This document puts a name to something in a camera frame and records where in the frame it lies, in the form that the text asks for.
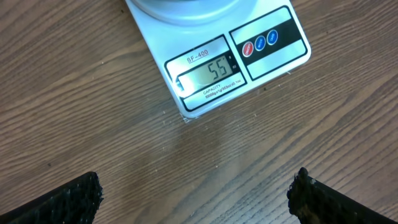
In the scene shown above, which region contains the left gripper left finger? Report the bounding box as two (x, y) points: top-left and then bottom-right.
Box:
(1, 171), (103, 224)

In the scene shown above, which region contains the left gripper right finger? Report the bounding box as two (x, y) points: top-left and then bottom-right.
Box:
(287, 167), (397, 224)

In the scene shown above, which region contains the white digital kitchen scale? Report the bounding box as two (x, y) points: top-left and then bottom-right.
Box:
(127, 0), (312, 119)

